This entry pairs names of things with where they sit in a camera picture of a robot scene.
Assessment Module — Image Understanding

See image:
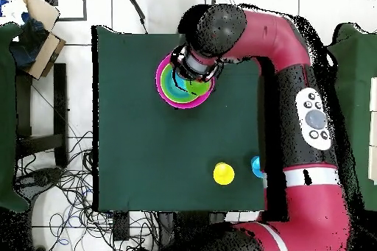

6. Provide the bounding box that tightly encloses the large green bowl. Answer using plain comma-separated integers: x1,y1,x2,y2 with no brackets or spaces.
160,62,213,104

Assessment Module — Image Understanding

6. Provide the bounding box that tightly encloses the tall yellow cup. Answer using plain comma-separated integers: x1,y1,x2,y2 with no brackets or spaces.
213,161,236,186

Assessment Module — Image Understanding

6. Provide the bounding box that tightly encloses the dark blue cloth bag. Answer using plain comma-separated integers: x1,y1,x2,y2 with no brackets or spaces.
8,12,49,71

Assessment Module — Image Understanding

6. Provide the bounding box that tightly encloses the dark green table cloth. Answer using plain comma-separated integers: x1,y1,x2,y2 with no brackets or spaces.
91,24,267,213

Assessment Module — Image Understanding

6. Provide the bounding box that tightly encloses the cardboard box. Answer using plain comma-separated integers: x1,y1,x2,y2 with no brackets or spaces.
20,0,67,81

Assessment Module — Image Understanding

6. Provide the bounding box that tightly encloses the stack of white boxes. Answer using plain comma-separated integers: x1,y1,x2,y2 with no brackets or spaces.
367,76,377,185

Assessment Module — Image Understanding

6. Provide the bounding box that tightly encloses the green cloth side table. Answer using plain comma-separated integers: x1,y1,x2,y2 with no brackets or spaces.
326,22,377,212
0,22,30,213

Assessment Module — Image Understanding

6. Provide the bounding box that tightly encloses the small light blue bowl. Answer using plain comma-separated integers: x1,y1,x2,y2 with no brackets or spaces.
173,72,192,90

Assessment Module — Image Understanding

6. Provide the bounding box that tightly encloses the black chair base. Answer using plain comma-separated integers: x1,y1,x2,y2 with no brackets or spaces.
14,167,64,199

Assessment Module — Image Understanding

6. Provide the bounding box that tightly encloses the large pink bowl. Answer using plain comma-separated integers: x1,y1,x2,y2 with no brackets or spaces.
155,52,216,110

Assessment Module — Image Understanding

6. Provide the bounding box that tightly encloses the tangle of floor cables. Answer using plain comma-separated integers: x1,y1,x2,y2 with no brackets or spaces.
14,130,161,251

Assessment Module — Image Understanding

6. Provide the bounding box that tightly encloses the green cup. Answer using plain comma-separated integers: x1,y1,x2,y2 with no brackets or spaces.
184,77,212,96

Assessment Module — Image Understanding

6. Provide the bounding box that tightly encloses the black square frame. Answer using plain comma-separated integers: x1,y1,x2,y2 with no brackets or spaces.
43,0,88,22

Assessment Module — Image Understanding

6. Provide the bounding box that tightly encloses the black bench frame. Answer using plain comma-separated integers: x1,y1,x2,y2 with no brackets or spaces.
15,62,69,169

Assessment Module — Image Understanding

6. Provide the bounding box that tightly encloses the blue cup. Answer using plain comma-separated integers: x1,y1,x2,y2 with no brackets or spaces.
250,155,267,179

